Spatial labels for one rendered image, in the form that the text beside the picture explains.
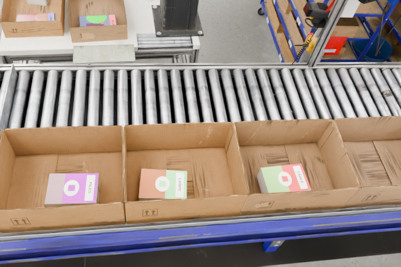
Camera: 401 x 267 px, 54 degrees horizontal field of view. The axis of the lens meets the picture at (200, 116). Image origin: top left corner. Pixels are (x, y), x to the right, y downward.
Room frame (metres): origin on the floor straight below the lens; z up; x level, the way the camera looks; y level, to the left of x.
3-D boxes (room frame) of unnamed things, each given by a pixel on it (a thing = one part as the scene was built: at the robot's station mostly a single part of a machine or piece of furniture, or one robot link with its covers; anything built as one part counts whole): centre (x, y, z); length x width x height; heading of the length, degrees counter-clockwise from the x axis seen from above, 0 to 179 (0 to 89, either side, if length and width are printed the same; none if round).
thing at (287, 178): (0.73, -0.34, 0.92); 0.16 x 0.11 x 0.07; 109
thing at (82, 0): (1.63, 0.65, 0.80); 0.38 x 0.28 x 0.10; 22
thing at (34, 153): (0.57, 0.41, 0.96); 0.39 x 0.29 x 0.17; 106
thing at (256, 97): (1.23, -0.27, 0.72); 0.52 x 0.05 x 0.05; 16
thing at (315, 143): (0.78, -0.35, 0.96); 0.39 x 0.29 x 0.17; 106
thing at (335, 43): (1.63, -0.59, 0.85); 0.16 x 0.01 x 0.13; 106
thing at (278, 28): (2.78, -0.57, 0.19); 0.40 x 0.30 x 0.10; 14
